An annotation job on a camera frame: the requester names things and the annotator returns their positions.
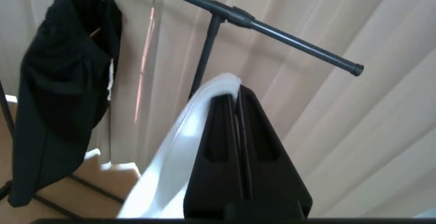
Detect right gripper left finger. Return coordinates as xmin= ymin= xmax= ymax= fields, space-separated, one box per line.
xmin=183 ymin=93 xmax=245 ymax=219

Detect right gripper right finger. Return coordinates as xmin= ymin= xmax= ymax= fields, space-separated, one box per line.
xmin=238 ymin=84 xmax=313 ymax=219

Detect white garment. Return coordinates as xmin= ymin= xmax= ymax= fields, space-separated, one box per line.
xmin=117 ymin=72 xmax=243 ymax=219

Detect black shorts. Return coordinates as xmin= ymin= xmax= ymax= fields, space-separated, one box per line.
xmin=7 ymin=0 xmax=123 ymax=208

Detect black clothes rack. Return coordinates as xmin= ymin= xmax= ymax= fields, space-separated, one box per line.
xmin=0 ymin=0 xmax=364 ymax=218

